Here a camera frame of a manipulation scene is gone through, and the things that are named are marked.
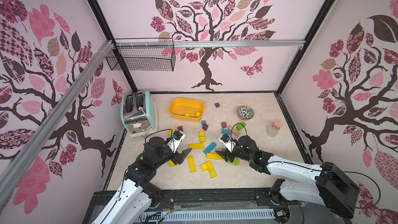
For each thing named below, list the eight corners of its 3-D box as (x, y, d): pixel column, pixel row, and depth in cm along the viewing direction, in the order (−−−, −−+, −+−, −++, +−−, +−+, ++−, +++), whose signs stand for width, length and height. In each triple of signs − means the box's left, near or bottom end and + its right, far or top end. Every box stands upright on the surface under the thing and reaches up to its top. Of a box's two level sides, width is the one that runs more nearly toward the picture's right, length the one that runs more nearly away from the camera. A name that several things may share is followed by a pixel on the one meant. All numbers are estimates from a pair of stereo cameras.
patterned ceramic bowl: (237, 119, 106) (238, 116, 103) (235, 109, 112) (236, 106, 109) (253, 119, 106) (255, 116, 103) (250, 109, 112) (252, 106, 109)
